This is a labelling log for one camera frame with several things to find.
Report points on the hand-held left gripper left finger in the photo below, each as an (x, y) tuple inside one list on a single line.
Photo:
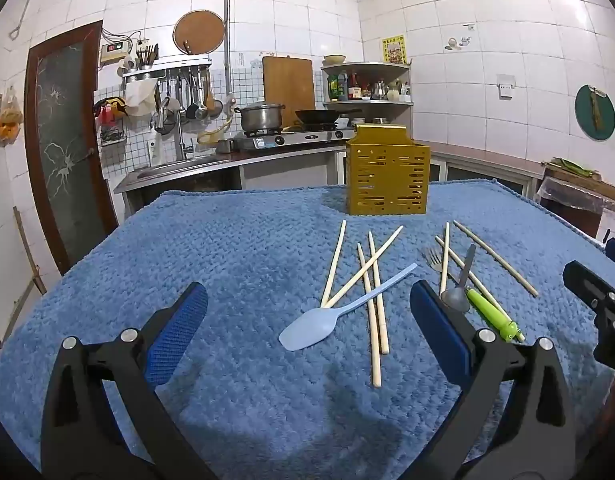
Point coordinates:
[(180, 325)]

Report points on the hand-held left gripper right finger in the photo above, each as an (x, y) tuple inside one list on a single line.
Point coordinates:
[(437, 330)]

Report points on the small grey spoon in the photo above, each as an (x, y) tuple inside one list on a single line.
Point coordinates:
[(456, 299)]

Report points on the wooden chopstick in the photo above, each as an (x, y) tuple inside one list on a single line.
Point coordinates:
[(334, 262), (445, 255), (383, 330), (382, 248), (496, 258), (452, 256), (373, 360)]

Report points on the light blue plastic spoon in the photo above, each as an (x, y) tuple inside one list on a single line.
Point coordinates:
[(305, 332)]

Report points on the yellow slotted utensil holder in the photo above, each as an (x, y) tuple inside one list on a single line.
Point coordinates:
[(387, 180)]

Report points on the side table with plastic cover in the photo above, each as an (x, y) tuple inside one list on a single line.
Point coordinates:
[(572, 195)]

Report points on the blue fluffy blanket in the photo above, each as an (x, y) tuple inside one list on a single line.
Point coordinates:
[(237, 270)]

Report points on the green vegetables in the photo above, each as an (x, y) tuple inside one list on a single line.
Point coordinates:
[(575, 167)]

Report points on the round green board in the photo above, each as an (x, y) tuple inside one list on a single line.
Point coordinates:
[(585, 115)]

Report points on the steel sink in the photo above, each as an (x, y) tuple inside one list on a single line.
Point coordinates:
[(182, 166)]

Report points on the small metal cup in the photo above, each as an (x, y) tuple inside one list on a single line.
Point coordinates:
[(224, 146)]

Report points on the metal faucet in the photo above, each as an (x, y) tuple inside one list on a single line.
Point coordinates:
[(181, 135)]

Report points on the kitchen counter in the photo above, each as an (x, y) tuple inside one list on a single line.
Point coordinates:
[(287, 157)]

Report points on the gas stove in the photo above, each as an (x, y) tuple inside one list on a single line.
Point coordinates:
[(287, 139)]

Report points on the brown door with frosted glass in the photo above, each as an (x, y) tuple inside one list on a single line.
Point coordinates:
[(67, 135)]

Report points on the steel cooking pot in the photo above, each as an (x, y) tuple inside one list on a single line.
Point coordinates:
[(260, 117)]

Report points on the white hanging cloth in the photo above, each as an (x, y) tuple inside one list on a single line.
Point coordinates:
[(140, 97)]

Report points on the corner shelf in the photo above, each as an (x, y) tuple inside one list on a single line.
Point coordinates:
[(367, 105)]

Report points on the black wok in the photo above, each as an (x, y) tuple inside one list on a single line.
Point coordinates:
[(317, 116)]

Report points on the green bottle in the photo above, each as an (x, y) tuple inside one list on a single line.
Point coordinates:
[(333, 89)]

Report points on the wooden cutting board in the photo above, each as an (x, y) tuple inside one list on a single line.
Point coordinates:
[(289, 82)]

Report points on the hanging plastic bags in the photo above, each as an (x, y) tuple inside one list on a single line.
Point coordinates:
[(8, 120)]

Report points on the bowl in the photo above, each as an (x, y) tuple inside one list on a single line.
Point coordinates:
[(334, 59)]

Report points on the vertical metal pipe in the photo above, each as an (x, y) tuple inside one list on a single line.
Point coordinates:
[(228, 35)]

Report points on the white wall socket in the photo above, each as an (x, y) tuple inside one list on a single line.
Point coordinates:
[(506, 86)]

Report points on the metal wall utensil rack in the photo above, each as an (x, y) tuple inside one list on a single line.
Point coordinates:
[(167, 67)]

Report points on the white switch box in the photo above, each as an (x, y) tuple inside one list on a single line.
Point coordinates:
[(114, 52)]

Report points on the yellow wall poster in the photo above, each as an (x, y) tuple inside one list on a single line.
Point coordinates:
[(393, 50)]

